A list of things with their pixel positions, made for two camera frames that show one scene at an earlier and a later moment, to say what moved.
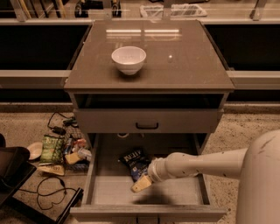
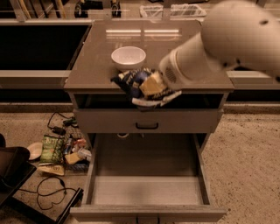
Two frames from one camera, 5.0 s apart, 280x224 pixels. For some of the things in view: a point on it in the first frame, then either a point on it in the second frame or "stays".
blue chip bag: (138, 161) to (130, 81)
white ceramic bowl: (129, 59) stays
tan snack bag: (51, 169) stays
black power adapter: (59, 130) stays
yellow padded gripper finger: (142, 184) to (153, 84)
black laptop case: (16, 170) stays
